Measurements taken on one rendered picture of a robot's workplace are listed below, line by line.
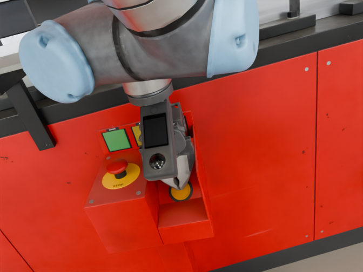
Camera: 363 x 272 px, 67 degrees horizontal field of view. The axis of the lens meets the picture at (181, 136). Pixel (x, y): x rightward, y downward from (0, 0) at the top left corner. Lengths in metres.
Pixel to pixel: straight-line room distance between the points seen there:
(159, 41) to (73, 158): 0.62
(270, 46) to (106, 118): 0.44
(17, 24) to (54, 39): 0.58
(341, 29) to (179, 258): 0.67
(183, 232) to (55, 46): 0.37
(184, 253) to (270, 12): 0.65
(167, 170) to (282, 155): 0.56
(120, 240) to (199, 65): 0.39
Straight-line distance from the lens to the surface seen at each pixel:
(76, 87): 0.28
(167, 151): 0.39
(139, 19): 0.20
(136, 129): 0.56
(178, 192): 0.54
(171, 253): 0.64
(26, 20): 0.84
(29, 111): 0.73
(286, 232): 1.13
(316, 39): 0.80
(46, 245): 1.02
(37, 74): 0.30
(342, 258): 1.33
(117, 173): 0.50
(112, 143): 0.59
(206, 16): 0.21
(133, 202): 0.47
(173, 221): 0.51
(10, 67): 0.58
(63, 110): 0.73
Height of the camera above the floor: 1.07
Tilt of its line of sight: 29 degrees down
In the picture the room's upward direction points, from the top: 15 degrees counter-clockwise
